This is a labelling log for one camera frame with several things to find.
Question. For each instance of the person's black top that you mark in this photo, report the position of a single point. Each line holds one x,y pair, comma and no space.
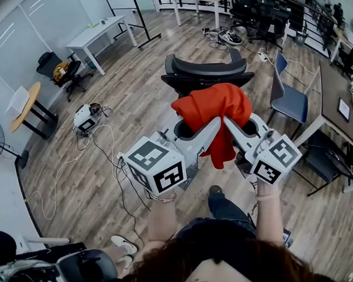
215,232

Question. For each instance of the yellow bag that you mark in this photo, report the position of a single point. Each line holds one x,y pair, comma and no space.
61,71

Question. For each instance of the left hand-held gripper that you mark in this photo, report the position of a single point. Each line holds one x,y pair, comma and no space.
154,164

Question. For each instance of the small mesh waste bin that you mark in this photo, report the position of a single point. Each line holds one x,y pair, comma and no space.
90,62

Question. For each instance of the person's right forearm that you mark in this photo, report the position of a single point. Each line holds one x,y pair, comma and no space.
269,218

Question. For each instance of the white device on floor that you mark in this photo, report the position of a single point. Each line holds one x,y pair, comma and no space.
85,118

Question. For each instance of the black metal railing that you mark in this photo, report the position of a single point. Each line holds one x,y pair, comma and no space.
314,11

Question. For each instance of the person's black shoe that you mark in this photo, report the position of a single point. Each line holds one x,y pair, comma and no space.
216,190

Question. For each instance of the white extension socket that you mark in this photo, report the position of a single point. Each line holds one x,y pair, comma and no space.
263,56

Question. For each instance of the small black labelled bin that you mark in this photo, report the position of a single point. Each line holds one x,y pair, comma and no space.
300,38

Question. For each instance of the black office chair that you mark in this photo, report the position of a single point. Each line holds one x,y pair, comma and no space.
208,69

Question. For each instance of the black highback desk chair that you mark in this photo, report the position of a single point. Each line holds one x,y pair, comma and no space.
74,74

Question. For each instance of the white power strip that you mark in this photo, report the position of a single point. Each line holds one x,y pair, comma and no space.
121,159

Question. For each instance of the person's blue jeans leg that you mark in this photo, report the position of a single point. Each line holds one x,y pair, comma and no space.
226,211

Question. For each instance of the large wooden desk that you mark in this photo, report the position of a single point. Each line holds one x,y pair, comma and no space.
332,101

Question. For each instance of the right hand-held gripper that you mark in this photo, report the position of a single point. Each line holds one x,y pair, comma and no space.
276,159

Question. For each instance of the black folding chair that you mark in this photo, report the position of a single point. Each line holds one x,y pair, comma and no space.
326,160

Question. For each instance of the person's bare upper back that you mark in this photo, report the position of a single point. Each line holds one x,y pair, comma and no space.
217,276

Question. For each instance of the rolling whiteboard with black frame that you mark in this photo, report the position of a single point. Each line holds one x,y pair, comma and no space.
143,25

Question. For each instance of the red clothes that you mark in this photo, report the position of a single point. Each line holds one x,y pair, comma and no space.
218,106

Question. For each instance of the pale bangle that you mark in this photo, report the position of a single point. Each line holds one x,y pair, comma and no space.
268,196

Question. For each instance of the black swivel chair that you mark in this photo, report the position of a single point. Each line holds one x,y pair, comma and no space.
246,6
272,19

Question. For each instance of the round wooden table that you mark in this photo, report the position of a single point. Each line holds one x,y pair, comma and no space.
29,109

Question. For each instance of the blue padded chair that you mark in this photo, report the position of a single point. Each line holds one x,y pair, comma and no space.
290,103

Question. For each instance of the person's left forearm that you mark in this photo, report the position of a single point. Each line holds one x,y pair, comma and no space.
161,220

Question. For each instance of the white cardboard box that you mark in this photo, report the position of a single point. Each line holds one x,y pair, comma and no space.
17,99

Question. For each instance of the black framed tablet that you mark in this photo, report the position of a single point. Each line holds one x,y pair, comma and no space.
344,109

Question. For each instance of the white rectangular table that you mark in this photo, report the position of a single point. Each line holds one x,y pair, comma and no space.
96,33

